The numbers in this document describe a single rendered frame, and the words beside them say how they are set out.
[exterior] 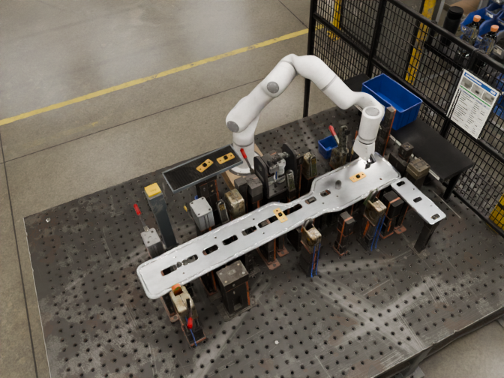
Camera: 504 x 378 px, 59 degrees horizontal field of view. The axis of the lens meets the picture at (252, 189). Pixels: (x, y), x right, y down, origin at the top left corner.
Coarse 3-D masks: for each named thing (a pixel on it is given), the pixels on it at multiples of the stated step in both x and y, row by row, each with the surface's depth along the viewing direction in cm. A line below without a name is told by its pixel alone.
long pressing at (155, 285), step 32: (352, 160) 234; (384, 160) 234; (320, 192) 222; (352, 192) 221; (224, 224) 211; (256, 224) 211; (288, 224) 210; (160, 256) 201; (224, 256) 201; (160, 288) 192
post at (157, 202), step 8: (152, 200) 207; (160, 200) 209; (152, 208) 211; (160, 208) 213; (160, 216) 218; (168, 216) 221; (160, 224) 223; (168, 224) 226; (160, 232) 233; (168, 232) 230; (168, 240) 235; (176, 240) 242; (168, 248) 239
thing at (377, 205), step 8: (368, 200) 212; (376, 200) 214; (368, 208) 214; (376, 208) 209; (384, 208) 209; (368, 216) 217; (376, 216) 211; (384, 216) 213; (368, 224) 222; (376, 224) 217; (360, 232) 232; (368, 232) 228; (360, 240) 235; (368, 240) 228; (376, 240) 229; (368, 248) 233
